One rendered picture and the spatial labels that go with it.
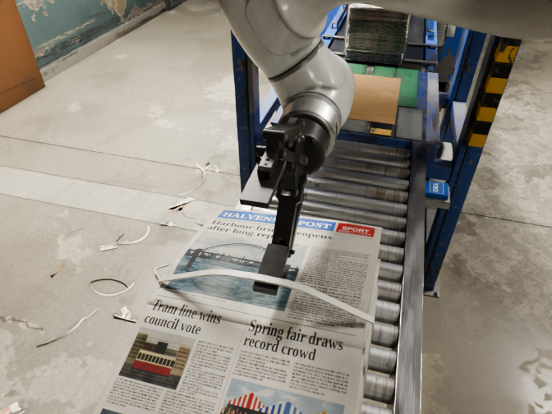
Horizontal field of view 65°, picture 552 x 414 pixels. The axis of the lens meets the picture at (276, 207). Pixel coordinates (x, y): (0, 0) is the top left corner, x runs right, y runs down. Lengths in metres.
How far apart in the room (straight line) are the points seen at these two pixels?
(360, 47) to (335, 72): 1.66
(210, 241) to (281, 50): 0.30
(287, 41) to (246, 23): 0.06
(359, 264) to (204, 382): 0.26
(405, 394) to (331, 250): 0.41
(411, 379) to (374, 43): 1.73
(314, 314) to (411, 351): 0.48
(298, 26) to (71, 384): 1.69
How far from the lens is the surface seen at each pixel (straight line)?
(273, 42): 0.63
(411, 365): 0.99
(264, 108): 2.06
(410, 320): 1.05
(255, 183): 0.44
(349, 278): 0.59
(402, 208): 1.34
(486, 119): 1.63
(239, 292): 0.58
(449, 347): 2.06
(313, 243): 0.65
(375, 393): 0.95
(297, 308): 0.56
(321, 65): 0.67
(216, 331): 0.55
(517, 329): 2.23
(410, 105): 1.94
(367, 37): 2.33
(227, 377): 0.53
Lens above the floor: 1.62
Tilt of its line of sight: 39 degrees down
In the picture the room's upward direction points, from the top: straight up
